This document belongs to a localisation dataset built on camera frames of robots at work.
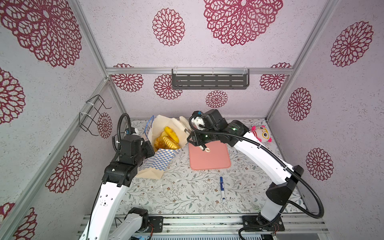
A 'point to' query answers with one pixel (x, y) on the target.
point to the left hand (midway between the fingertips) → (149, 146)
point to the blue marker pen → (222, 188)
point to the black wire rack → (96, 104)
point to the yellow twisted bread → (171, 134)
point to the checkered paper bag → (154, 167)
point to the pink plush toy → (262, 133)
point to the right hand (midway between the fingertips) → (189, 136)
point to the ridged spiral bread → (169, 143)
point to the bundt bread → (159, 144)
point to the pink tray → (218, 156)
